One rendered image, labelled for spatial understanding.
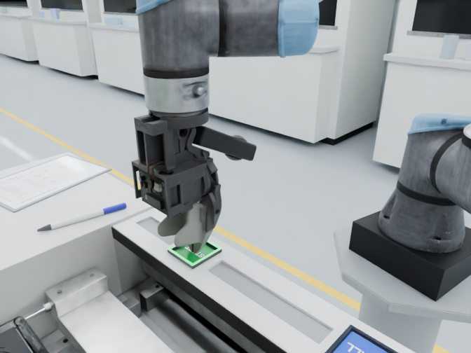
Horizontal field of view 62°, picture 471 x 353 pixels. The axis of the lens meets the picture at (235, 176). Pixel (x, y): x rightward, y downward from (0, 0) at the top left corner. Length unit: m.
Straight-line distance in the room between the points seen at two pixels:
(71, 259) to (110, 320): 0.11
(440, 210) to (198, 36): 0.52
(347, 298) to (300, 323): 1.51
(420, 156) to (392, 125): 2.47
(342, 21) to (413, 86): 0.86
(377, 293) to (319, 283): 1.30
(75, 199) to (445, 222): 0.65
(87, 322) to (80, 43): 6.39
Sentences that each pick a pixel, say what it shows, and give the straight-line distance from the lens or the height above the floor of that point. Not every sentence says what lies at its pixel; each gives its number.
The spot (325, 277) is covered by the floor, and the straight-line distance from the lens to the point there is 2.09.
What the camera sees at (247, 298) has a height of 0.96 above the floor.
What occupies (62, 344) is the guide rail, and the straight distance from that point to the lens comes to 0.65.
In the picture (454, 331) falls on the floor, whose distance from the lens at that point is 2.01.
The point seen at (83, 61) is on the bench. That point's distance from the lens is 6.91.
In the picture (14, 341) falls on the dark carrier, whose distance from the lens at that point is 0.61.
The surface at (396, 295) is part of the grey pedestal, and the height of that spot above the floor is 0.82.
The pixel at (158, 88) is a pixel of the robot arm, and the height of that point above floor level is 1.21.
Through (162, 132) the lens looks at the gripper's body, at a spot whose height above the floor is 1.16.
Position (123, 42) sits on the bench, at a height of 0.71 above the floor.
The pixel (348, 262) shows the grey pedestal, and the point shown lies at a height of 0.82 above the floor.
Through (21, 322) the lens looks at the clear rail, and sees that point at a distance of 0.62.
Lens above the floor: 1.30
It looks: 25 degrees down
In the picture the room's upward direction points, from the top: straight up
